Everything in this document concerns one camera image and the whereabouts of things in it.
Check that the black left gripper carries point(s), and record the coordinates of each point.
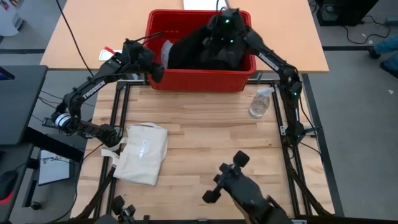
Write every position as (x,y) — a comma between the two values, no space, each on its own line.
(140,56)

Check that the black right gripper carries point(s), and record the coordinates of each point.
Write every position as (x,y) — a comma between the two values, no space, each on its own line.
(228,28)

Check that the black t-shirt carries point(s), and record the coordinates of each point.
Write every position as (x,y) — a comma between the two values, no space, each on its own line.
(186,53)

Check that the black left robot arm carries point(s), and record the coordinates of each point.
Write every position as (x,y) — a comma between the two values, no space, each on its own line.
(93,87)

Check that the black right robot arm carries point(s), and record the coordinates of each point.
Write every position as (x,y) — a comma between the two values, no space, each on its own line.
(270,59)

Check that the red plastic laundry bin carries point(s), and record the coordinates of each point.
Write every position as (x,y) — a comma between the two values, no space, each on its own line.
(199,81)

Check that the light grey garment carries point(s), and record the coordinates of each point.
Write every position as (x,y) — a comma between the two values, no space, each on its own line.
(166,53)

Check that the white paper sheet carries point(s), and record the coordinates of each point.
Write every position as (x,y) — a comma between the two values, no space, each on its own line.
(199,3)

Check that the light wooden desk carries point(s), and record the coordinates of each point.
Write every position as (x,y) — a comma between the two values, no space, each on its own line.
(280,31)

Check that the red tape tag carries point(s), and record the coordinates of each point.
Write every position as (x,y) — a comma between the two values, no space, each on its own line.
(109,50)

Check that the white rectangular pad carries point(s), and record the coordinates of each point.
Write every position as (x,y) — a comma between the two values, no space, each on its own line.
(104,55)

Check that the clear plastic spray bottle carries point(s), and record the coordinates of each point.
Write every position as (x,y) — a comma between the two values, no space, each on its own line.
(259,104)

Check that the cream canvas tote bag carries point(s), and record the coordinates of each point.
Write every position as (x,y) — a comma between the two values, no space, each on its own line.
(143,155)

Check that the black computer tower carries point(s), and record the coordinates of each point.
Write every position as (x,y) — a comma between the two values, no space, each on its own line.
(345,12)

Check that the black support beam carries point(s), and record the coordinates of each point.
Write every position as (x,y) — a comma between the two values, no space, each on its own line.
(53,144)

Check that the white printed booklet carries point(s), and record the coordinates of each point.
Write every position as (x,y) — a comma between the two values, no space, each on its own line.
(56,168)

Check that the dark grey flat panel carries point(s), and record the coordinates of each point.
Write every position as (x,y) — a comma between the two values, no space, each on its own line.
(18,105)

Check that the white rounded object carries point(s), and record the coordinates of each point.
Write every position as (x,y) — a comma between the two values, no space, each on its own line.
(9,21)

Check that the person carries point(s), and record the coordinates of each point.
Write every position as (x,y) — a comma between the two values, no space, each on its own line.
(388,45)

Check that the grey power strip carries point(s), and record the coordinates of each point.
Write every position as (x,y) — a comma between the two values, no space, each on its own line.
(392,21)

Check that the black round knob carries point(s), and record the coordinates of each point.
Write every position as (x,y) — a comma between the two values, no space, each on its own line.
(36,205)

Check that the black computer mouse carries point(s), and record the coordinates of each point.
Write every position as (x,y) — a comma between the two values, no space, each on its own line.
(7,183)

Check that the black aluminium table frame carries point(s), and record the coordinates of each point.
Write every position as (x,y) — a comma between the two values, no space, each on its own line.
(122,84)

